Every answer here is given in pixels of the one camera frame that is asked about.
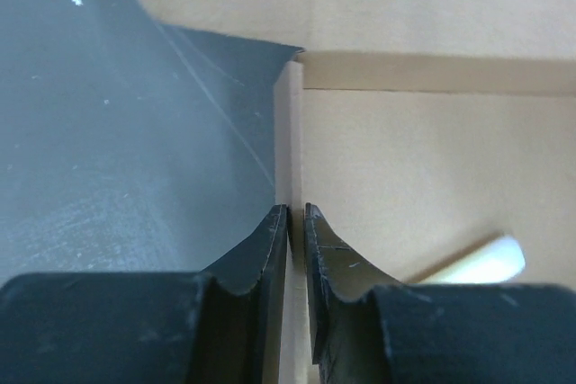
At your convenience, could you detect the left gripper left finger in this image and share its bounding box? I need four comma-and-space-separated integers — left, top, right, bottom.
186, 205, 288, 383

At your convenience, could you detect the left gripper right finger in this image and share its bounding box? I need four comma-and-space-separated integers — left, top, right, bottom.
303, 203, 400, 383

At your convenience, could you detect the brown cardboard box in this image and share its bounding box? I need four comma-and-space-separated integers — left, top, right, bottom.
140, 0, 575, 383

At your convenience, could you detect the yellow highlighter pen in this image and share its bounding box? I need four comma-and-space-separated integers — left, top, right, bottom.
408, 233, 526, 284

